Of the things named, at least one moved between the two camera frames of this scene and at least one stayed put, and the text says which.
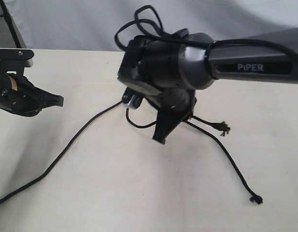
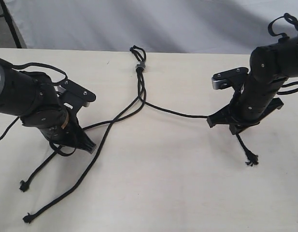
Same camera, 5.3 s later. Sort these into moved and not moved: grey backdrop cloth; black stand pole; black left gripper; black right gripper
Moved: black right gripper; black left gripper
Not moved: grey backdrop cloth; black stand pole
